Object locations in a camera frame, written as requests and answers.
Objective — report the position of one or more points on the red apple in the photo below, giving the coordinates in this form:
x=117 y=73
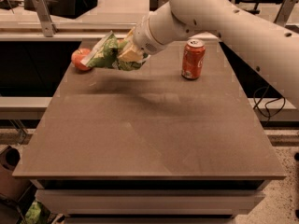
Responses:
x=77 y=56

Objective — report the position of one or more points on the green bag under table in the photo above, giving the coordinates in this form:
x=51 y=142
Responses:
x=33 y=215

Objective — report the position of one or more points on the red soda can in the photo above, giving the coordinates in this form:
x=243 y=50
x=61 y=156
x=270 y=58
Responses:
x=193 y=57

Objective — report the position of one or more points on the right metal railing bracket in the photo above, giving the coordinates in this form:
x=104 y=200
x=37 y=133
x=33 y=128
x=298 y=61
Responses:
x=285 y=12

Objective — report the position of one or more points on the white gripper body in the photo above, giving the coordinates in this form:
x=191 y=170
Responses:
x=144 y=40

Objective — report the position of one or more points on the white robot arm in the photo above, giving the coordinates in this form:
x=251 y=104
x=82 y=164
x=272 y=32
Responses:
x=263 y=45

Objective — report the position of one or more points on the brown bin with hole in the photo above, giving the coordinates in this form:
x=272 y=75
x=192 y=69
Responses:
x=10 y=186

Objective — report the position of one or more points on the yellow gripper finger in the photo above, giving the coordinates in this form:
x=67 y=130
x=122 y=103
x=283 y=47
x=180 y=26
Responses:
x=130 y=35
x=130 y=53

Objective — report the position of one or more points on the left metal railing bracket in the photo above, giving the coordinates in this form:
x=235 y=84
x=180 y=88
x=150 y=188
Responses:
x=42 y=11

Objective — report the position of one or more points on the green jalapeno chip bag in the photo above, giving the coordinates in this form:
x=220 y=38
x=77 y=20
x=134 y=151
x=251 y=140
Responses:
x=105 y=55

